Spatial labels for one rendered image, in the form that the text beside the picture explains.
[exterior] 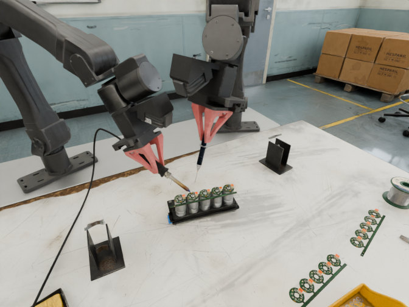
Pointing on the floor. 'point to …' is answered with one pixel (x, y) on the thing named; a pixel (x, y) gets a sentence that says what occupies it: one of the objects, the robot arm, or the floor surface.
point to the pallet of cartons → (366, 61)
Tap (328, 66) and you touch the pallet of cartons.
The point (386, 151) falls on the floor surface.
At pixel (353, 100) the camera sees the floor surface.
